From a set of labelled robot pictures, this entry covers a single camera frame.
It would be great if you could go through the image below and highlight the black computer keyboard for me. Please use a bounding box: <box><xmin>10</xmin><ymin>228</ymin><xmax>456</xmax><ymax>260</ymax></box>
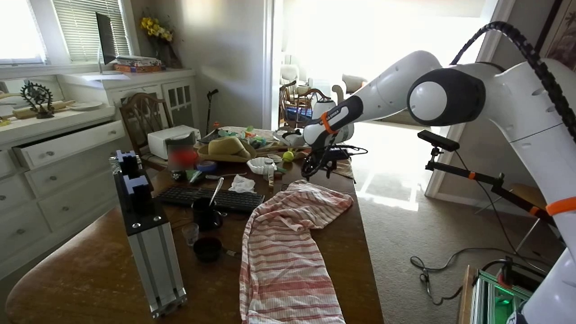
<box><xmin>156</xmin><ymin>186</ymin><xmax>264</xmax><ymax>213</ymax></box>

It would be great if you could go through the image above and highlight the white plastic bottle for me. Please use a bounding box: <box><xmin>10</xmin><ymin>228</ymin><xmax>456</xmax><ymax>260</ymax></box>
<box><xmin>266</xmin><ymin>168</ymin><xmax>275</xmax><ymax>188</ymax></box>

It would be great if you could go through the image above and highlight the white egg carton tray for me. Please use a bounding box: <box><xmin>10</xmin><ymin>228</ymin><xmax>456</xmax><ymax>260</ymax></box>
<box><xmin>246</xmin><ymin>156</ymin><xmax>276</xmax><ymax>174</ymax></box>

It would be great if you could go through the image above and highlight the white box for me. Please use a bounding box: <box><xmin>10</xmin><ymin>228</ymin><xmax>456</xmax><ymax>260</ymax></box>
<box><xmin>147</xmin><ymin>123</ymin><xmax>199</xmax><ymax>159</ymax></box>

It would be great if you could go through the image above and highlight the red striped white tablecloth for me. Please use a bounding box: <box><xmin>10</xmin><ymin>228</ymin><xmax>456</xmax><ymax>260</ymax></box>
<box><xmin>239</xmin><ymin>179</ymin><xmax>352</xmax><ymax>324</ymax></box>

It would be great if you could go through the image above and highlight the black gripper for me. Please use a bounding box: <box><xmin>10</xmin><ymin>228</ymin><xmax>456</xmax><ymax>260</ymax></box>
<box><xmin>300</xmin><ymin>143</ymin><xmax>338</xmax><ymax>179</ymax></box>

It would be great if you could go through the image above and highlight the black camera tripod stand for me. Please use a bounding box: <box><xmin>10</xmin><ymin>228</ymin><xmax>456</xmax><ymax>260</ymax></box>
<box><xmin>417</xmin><ymin>129</ymin><xmax>550</xmax><ymax>221</ymax></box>

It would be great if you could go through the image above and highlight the yellow green ball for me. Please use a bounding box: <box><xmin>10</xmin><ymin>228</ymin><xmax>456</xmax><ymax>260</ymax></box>
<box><xmin>280</xmin><ymin>149</ymin><xmax>294</xmax><ymax>163</ymax></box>

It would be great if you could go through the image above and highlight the yellow flower bouquet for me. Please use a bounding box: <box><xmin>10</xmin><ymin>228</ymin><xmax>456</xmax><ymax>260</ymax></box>
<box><xmin>138</xmin><ymin>15</ymin><xmax>179</xmax><ymax>66</ymax></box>

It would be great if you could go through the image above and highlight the black floor cable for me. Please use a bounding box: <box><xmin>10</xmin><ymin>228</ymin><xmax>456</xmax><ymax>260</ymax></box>
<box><xmin>408</xmin><ymin>246</ymin><xmax>541</xmax><ymax>307</ymax></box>

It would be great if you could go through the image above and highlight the beige sofa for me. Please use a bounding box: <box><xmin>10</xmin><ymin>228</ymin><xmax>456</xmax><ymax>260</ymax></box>
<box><xmin>330</xmin><ymin>73</ymin><xmax>365</xmax><ymax>102</ymax></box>

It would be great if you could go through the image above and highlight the wooden side workbench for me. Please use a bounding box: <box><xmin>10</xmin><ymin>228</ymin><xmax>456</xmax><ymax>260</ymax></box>
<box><xmin>456</xmin><ymin>260</ymin><xmax>543</xmax><ymax>324</ymax></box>

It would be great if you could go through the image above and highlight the framed wall picture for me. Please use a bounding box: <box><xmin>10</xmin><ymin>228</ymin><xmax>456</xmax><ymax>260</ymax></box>
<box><xmin>539</xmin><ymin>0</ymin><xmax>576</xmax><ymax>69</ymax></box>

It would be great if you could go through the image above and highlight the white crumpled paper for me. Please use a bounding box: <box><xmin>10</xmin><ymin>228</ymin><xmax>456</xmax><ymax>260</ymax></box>
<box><xmin>230</xmin><ymin>174</ymin><xmax>255</xmax><ymax>192</ymax></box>

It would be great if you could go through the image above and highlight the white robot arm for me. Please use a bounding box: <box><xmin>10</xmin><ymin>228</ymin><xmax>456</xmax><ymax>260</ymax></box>
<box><xmin>302</xmin><ymin>21</ymin><xmax>576</xmax><ymax>324</ymax></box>

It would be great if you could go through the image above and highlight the aluminium camera mount post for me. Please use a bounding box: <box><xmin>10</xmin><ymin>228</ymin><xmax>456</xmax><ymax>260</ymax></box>
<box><xmin>109</xmin><ymin>149</ymin><xmax>186</xmax><ymax>318</ymax></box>

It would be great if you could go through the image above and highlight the white drawer cabinet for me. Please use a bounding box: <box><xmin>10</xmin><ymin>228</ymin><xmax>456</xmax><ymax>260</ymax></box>
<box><xmin>0</xmin><ymin>69</ymin><xmax>194</xmax><ymax>276</ymax></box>

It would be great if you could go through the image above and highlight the red object on table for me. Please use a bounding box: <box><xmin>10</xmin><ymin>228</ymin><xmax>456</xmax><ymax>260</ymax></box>
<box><xmin>168</xmin><ymin>150</ymin><xmax>197</xmax><ymax>167</ymax></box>

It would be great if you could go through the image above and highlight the black metal sculpture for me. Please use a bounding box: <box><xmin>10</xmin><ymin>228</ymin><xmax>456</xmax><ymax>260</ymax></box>
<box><xmin>19</xmin><ymin>80</ymin><xmax>53</xmax><ymax>118</ymax></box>

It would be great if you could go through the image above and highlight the small black bowl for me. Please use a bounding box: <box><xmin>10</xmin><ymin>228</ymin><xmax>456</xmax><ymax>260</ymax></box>
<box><xmin>192</xmin><ymin>237</ymin><xmax>221</xmax><ymax>262</ymax></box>

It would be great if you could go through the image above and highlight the wooden dining chair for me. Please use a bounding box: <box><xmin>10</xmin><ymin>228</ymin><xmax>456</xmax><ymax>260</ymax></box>
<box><xmin>118</xmin><ymin>91</ymin><xmax>172</xmax><ymax>152</ymax></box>

